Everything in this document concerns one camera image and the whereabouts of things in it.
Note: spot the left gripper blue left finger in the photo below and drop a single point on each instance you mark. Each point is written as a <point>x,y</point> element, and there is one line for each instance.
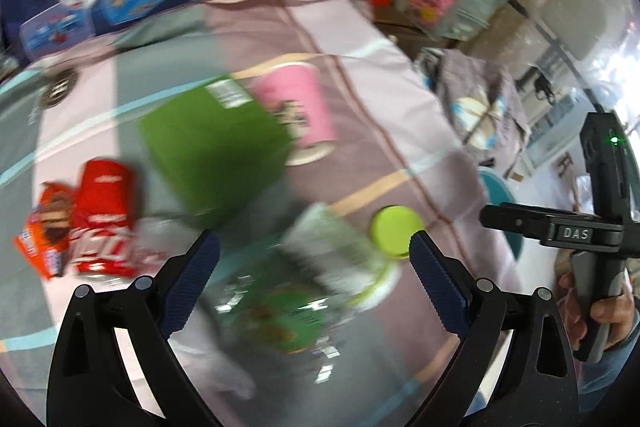
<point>182,280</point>

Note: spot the pink paper cup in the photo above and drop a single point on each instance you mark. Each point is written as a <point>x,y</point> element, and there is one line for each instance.
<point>291,92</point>

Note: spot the grey striped folded blanket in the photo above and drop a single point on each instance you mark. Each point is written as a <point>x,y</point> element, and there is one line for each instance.
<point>481,103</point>

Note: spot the orange candy wrapper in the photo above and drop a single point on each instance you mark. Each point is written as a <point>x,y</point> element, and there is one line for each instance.
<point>45,237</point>

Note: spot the small wooden stool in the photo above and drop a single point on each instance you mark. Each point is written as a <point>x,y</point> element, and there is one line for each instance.
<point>564,166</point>

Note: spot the lime green round lid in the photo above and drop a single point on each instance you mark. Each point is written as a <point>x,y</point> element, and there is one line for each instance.
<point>391,229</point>

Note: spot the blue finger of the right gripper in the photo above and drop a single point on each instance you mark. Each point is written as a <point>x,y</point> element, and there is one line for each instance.
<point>531,222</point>

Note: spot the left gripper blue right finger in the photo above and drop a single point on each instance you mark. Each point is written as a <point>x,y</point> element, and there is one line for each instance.
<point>446,297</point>

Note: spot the clear plastic wrapped furniture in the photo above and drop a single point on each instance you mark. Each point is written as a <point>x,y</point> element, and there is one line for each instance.
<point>592,45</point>

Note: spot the right hand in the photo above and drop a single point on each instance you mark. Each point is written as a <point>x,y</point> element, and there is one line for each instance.
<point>616,312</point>

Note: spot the green cardboard box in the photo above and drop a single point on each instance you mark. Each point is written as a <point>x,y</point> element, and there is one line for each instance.
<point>217,148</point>

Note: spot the clear jar with green label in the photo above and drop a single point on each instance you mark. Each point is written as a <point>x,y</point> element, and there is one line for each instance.
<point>340,258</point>

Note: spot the red cola can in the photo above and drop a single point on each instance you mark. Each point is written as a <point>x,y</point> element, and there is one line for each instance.
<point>103,218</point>

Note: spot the green white carton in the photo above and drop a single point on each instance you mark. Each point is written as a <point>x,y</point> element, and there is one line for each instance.
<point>292,325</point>

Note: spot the teal plastic trash bin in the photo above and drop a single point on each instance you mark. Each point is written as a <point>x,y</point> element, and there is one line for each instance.
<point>499,194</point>

